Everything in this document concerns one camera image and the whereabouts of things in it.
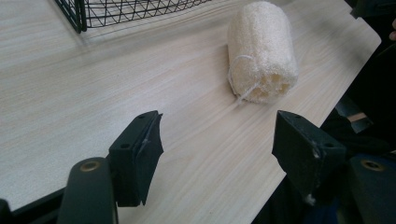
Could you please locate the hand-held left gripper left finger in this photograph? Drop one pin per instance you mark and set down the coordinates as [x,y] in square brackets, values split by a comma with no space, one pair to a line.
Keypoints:
[134,161]

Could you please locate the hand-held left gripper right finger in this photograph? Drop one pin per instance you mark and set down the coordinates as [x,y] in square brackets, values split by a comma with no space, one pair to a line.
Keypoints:
[308,155]

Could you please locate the cream loofah sponge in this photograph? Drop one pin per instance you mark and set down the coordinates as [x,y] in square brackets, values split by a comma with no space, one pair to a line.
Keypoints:
[260,53]

